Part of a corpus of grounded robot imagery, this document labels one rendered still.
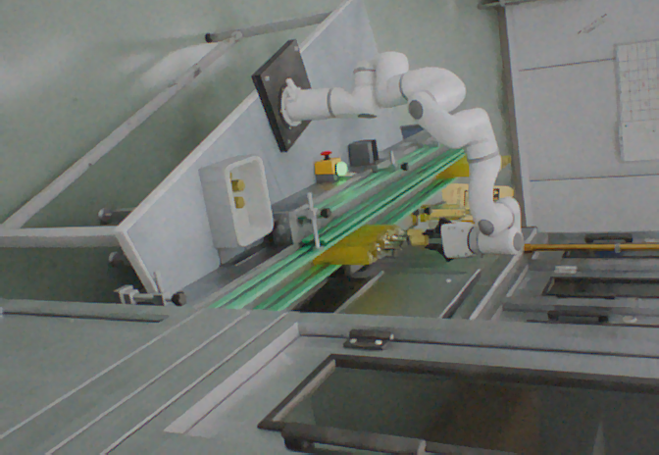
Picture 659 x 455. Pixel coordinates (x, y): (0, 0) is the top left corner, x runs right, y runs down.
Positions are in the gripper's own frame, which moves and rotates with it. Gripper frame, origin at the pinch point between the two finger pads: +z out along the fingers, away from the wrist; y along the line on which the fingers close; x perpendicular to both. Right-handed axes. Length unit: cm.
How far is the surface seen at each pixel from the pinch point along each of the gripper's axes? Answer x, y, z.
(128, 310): 109, 20, -20
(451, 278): -1.8, -12.7, -3.8
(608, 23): -550, 59, 164
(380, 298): 18.4, -12.6, 7.5
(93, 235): 82, 24, 40
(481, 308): 11.3, -15.4, -21.7
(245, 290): 60, 4, 14
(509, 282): -10.1, -15.7, -17.9
